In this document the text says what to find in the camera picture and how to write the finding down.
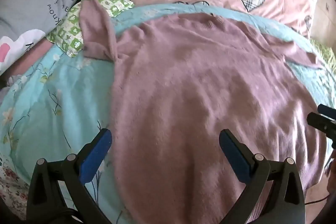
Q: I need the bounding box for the dark cable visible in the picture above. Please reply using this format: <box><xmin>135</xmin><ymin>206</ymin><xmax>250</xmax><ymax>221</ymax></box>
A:
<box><xmin>304</xmin><ymin>191</ymin><xmax>336</xmax><ymax>206</ymax></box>

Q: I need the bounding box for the grey printed pillow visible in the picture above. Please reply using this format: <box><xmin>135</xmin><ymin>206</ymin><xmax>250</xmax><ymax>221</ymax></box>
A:
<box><xmin>0</xmin><ymin>0</ymin><xmax>86</xmax><ymax>76</ymax></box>

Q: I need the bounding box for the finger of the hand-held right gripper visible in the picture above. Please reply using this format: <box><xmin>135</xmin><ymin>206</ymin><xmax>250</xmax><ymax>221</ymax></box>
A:
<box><xmin>317</xmin><ymin>104</ymin><xmax>336</xmax><ymax>120</ymax></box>
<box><xmin>307</xmin><ymin>112</ymin><xmax>336</xmax><ymax>140</ymax></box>

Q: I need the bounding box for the green checked pillow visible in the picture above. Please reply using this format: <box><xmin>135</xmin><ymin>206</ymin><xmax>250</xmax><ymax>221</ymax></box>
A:
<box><xmin>310</xmin><ymin>39</ymin><xmax>336</xmax><ymax>70</ymax></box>
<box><xmin>47</xmin><ymin>0</ymin><xmax>135</xmax><ymax>58</ymax></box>

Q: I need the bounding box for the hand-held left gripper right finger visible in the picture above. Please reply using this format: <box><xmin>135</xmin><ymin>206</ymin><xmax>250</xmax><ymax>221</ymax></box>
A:
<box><xmin>219</xmin><ymin>129</ymin><xmax>306</xmax><ymax>224</ymax></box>

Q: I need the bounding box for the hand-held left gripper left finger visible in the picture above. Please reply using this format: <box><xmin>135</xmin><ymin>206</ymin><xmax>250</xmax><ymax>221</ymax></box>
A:
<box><xmin>26</xmin><ymin>128</ymin><xmax>113</xmax><ymax>224</ymax></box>

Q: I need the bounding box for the mauve knit sweater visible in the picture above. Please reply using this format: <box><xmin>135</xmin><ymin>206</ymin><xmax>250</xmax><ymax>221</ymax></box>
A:
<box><xmin>79</xmin><ymin>0</ymin><xmax>327</xmax><ymax>224</ymax></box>

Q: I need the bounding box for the teal floral blanket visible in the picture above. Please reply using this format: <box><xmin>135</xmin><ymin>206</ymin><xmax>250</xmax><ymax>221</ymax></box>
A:
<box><xmin>0</xmin><ymin>3</ymin><xmax>336</xmax><ymax>224</ymax></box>

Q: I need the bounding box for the red floral bed sheet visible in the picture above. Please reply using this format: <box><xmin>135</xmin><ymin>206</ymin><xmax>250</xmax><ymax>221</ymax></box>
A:
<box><xmin>0</xmin><ymin>153</ymin><xmax>36</xmax><ymax>218</ymax></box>

